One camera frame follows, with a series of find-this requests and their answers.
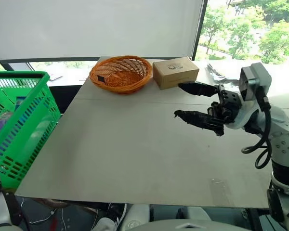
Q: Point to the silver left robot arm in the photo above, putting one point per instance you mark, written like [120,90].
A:
[0,211]

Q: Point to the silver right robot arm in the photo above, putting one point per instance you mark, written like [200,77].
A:
[283,144]

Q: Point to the green plastic shopping basket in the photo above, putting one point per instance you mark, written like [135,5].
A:
[26,125]

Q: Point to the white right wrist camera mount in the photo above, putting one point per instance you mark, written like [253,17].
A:
[254,79]

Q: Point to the brown cardboard box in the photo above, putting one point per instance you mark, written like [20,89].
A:
[173,72]

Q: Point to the small black tag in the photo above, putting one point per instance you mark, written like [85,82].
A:
[101,79]

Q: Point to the crumpled silver foil wrapper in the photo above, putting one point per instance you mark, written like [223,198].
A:
[219,75]

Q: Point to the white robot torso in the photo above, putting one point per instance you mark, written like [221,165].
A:
[168,220]

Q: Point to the blue package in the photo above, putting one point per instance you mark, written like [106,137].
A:
[19,101]

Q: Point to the black and white shoe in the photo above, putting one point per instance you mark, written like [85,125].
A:
[116,214]

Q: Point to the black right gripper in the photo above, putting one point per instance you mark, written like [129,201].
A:
[227,101]

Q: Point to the white roller blind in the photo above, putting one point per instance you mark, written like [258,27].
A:
[98,26]

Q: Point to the orange wicker basket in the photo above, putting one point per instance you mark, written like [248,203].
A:
[135,83]

